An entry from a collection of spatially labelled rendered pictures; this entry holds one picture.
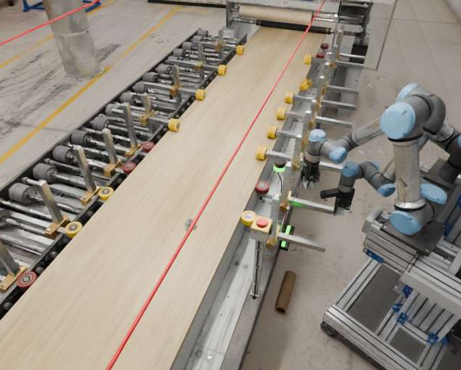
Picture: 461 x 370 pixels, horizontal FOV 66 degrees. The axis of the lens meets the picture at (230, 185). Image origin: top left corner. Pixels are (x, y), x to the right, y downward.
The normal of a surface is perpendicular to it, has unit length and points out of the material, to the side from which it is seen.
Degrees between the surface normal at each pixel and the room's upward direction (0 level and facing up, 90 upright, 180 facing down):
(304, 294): 0
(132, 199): 0
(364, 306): 0
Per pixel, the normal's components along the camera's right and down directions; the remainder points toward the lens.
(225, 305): 0.00, -0.74
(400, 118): -0.80, 0.31
